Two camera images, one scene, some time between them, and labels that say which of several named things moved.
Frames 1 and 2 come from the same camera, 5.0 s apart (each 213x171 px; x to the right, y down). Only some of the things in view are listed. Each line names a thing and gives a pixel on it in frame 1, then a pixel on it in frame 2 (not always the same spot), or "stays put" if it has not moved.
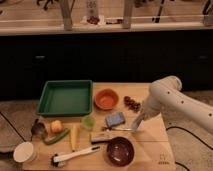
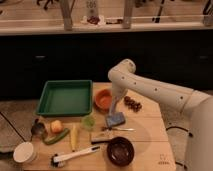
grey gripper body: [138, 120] to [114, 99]
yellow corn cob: [74, 137] stays put
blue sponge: [115, 119] stays put
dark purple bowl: [120, 151] stays put
